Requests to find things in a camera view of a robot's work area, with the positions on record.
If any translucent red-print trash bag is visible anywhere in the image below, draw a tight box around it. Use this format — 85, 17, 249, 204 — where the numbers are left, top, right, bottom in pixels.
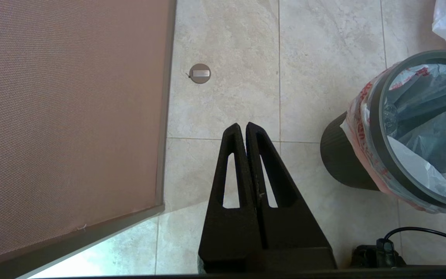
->
340, 63, 446, 214

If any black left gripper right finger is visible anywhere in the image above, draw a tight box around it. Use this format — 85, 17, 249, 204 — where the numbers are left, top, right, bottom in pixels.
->
246, 122, 338, 272

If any black retaining ring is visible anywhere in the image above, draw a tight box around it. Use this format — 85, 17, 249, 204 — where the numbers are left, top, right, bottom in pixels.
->
368, 50, 446, 214

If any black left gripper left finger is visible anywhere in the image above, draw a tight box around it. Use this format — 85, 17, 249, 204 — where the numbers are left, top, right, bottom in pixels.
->
199, 123, 263, 272

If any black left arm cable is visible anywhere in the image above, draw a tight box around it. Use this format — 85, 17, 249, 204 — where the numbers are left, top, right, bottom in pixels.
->
376, 227, 446, 256

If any round metal floor door stop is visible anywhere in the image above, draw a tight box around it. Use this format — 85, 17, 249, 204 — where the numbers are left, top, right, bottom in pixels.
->
189, 64, 211, 84

